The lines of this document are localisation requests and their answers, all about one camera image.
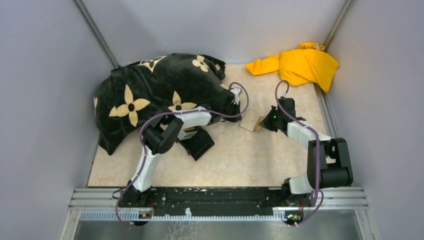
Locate black card tray box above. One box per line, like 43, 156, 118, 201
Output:
176, 126, 215, 162

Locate black floral plush pillow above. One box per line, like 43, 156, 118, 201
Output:
93, 53, 230, 155

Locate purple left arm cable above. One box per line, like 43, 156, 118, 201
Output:
115, 81, 251, 227

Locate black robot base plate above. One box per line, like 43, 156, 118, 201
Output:
112, 184, 312, 224

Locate gold VIP credit card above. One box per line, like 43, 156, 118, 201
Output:
253, 116, 265, 133

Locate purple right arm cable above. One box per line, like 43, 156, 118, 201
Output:
274, 80, 325, 228

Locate beige card holder wallet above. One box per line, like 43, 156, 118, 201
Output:
239, 109, 262, 133

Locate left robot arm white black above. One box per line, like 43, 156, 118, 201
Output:
117, 87, 247, 207

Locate white toothed cable strip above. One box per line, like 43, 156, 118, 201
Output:
79, 208, 287, 222

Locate yellow cloth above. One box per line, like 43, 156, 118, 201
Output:
245, 42, 340, 93

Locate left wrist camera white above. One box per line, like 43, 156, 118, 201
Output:
229, 87, 243, 105

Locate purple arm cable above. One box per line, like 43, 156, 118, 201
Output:
274, 80, 325, 228
115, 81, 251, 227

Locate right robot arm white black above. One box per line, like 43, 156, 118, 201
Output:
259, 97, 354, 206

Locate aluminium front rail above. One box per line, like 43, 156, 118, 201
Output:
69, 187, 369, 210

